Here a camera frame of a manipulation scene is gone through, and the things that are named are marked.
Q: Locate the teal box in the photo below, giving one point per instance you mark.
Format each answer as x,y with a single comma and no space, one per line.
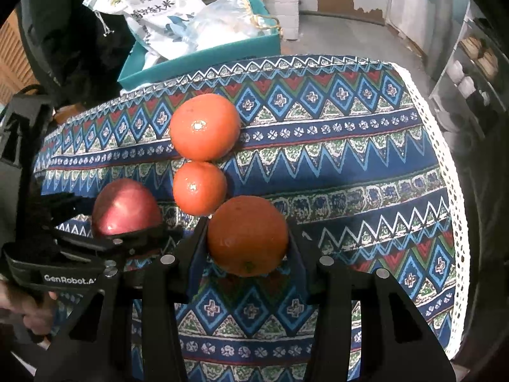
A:
179,65

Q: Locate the round orange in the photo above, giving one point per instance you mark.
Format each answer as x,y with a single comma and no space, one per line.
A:
246,230

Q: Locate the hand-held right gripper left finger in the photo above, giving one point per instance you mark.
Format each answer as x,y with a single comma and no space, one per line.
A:
195,256

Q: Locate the large red-orange tomato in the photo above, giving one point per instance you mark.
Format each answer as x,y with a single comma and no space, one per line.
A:
204,127

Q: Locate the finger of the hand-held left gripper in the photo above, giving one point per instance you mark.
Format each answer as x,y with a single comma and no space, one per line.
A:
24,147
131,236

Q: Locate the black coat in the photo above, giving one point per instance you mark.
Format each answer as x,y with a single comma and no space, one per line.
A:
59,47

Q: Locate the clear plastic bag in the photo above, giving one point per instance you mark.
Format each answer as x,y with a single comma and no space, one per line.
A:
222,24

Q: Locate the metal shoe rack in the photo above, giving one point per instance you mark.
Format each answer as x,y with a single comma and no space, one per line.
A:
469,67

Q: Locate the white door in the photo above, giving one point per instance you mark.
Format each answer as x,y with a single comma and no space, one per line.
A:
403,0

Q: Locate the wooden louvered wardrobe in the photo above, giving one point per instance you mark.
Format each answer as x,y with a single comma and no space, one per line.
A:
14,63

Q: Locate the red apple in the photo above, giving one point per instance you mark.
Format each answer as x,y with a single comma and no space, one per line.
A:
123,207

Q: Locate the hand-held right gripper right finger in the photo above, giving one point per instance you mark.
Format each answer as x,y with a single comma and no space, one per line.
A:
301,258

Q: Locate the small orange tangerine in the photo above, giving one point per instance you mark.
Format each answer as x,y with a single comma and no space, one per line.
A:
199,187

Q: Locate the person's left hand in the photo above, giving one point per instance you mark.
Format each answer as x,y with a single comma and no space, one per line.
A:
24,306

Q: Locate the white printed rice bag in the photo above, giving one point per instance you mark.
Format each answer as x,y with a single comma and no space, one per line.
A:
159,12

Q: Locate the patterned blue tablecloth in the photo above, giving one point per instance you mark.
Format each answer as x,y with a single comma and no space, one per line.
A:
338,147

